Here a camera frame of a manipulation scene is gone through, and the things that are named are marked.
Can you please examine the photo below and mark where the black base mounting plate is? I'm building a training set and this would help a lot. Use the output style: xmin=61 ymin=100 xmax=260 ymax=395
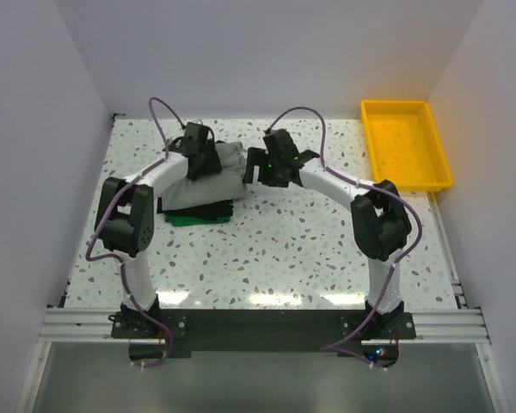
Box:
xmin=108 ymin=308 xmax=416 ymax=361

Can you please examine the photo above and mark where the grey t shirt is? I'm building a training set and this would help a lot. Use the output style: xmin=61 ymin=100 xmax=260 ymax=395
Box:
xmin=157 ymin=142 xmax=248 ymax=213

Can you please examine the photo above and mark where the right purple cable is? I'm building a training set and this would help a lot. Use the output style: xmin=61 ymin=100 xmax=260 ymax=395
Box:
xmin=264 ymin=106 xmax=423 ymax=356

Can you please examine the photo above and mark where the yellow plastic bin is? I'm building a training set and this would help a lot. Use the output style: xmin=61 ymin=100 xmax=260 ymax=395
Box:
xmin=360 ymin=100 xmax=454 ymax=193

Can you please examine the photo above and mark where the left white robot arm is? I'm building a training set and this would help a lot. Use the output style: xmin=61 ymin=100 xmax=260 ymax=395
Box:
xmin=86 ymin=122 xmax=222 ymax=337

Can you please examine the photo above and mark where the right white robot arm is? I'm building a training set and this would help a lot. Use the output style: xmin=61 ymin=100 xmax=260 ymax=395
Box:
xmin=243 ymin=129 xmax=412 ymax=338

